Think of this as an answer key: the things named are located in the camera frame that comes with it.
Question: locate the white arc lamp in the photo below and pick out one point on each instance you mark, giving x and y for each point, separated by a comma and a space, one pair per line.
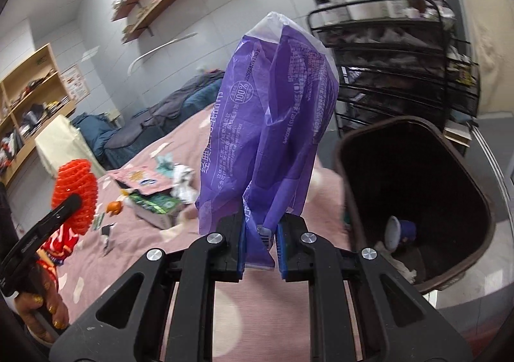
160, 49

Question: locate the small orange object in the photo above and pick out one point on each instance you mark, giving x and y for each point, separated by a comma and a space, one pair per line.
114, 208

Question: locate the pink polka-dot blanket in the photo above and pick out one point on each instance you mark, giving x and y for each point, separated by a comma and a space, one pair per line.
257, 318

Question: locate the purple plastic bag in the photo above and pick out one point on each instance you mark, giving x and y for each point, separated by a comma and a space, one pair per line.
273, 125

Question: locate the pink snack packet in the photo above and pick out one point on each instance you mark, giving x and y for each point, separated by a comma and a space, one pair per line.
138, 177

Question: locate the small black white wrapper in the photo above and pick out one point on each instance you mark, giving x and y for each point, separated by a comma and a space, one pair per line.
107, 235

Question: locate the teal tissue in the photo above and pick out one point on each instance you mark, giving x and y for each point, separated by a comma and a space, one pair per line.
165, 163

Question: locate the brown trash bin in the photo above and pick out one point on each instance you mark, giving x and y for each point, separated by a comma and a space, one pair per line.
441, 169

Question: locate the white tissue wad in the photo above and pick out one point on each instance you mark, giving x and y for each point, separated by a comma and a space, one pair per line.
395, 259

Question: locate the green packet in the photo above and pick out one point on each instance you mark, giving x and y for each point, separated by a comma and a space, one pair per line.
156, 207

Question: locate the crumpled silver wrapper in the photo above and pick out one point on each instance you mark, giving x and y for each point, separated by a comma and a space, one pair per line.
185, 183

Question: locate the small side table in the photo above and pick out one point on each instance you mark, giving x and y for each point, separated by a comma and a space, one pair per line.
115, 119

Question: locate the person's left hand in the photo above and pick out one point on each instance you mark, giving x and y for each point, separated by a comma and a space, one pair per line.
30, 318

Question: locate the grey blanket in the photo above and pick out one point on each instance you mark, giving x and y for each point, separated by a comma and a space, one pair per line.
180, 101

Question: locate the small green white wrapper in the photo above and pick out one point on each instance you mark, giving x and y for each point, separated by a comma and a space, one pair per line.
98, 220

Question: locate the wooden bookcase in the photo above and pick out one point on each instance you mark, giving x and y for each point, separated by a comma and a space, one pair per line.
44, 61

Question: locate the blue massage bed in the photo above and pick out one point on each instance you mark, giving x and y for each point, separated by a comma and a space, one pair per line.
136, 137

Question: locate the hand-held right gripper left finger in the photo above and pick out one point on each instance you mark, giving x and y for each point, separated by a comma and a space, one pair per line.
241, 249

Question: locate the wall poster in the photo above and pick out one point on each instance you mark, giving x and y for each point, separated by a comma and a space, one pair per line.
75, 83

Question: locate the blue bedding pile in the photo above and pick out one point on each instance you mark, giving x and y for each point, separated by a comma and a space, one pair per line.
94, 133

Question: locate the white box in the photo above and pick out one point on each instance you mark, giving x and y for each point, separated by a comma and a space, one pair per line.
457, 137

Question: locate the cream cloth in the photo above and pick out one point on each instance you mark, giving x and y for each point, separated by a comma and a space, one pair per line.
60, 145

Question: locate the red foam fruit net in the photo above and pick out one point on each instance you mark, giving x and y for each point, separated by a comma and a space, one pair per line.
76, 181

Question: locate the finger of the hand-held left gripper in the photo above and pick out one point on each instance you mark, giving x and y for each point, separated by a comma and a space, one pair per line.
68, 207

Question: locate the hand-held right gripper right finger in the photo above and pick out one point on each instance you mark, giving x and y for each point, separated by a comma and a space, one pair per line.
282, 253

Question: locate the white blue cup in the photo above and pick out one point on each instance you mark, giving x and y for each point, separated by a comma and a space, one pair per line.
401, 231

